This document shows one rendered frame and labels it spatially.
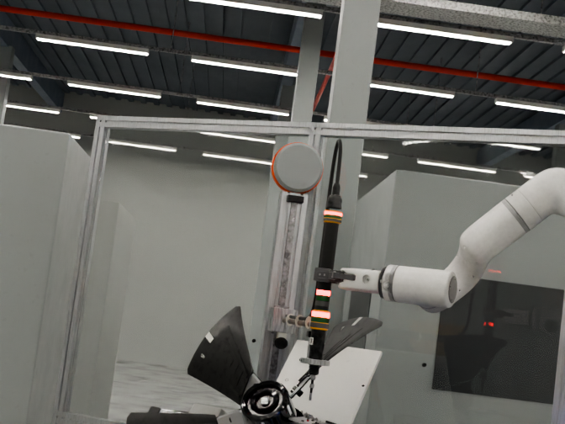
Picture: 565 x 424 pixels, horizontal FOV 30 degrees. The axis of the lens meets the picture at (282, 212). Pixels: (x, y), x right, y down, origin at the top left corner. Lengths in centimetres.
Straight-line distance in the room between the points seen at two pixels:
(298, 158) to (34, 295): 152
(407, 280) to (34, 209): 227
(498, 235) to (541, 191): 13
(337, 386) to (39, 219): 186
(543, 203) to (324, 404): 85
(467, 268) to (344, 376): 59
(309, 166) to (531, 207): 103
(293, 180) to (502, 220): 100
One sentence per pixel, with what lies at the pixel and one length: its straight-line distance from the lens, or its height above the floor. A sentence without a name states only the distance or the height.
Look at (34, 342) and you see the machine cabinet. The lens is 434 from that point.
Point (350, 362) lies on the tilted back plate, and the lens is 292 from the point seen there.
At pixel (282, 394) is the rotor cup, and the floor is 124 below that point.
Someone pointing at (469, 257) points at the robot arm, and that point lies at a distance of 240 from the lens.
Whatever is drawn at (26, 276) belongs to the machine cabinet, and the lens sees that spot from 435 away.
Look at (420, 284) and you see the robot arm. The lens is 239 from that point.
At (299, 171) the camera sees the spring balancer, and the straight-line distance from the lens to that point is 323.
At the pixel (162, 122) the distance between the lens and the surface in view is 369.
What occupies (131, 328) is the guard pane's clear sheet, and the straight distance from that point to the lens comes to 366.
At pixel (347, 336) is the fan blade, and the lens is 263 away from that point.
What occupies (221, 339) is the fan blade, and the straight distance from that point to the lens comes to 275.
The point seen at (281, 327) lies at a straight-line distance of 308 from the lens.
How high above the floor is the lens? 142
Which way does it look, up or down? 6 degrees up
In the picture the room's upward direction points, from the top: 7 degrees clockwise
